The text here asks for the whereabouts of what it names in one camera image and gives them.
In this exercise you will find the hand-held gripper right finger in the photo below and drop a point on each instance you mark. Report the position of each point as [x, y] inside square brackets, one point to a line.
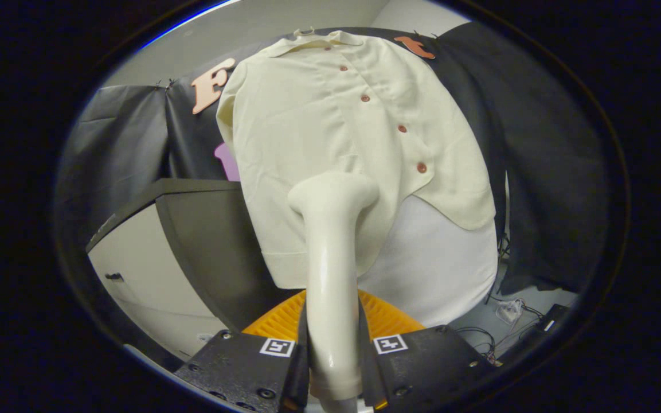
[367, 367]

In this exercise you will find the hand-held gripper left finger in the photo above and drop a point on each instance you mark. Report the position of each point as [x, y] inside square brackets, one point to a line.
[302, 367]

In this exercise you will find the white garment steamer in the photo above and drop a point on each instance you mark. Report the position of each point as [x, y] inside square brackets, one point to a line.
[330, 275]

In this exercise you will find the cream button-up shirt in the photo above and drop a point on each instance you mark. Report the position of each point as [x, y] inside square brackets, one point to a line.
[307, 126]

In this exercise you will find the white mannequin torso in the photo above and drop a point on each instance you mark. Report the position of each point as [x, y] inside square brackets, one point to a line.
[422, 258]

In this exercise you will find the white power adapter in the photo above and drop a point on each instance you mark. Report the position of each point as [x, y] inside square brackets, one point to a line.
[508, 311]

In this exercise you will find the grey-top white cabinet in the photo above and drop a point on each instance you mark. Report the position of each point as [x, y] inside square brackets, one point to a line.
[210, 241]

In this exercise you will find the black floor device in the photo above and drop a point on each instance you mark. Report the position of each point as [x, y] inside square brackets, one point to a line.
[548, 321]

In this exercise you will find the black backdrop cloth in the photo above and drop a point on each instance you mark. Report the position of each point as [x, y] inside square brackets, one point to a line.
[536, 172]

